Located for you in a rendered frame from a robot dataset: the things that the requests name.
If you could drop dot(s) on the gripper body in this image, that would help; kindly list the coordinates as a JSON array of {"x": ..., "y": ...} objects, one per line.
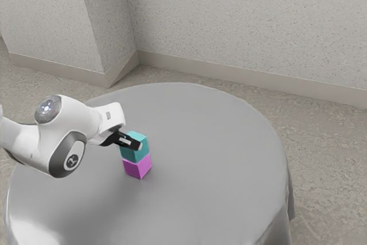
[{"x": 110, "y": 140}]

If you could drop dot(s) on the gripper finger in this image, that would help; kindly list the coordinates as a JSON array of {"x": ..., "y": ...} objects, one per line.
[{"x": 130, "y": 143}]

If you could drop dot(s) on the teal block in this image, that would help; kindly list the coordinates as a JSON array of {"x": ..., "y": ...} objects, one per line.
[{"x": 137, "y": 151}]

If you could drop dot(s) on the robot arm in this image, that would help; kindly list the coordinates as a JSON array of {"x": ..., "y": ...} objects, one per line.
[{"x": 43, "y": 139}]

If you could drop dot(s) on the pink block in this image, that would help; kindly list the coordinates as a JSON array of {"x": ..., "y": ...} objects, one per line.
[{"x": 137, "y": 167}]

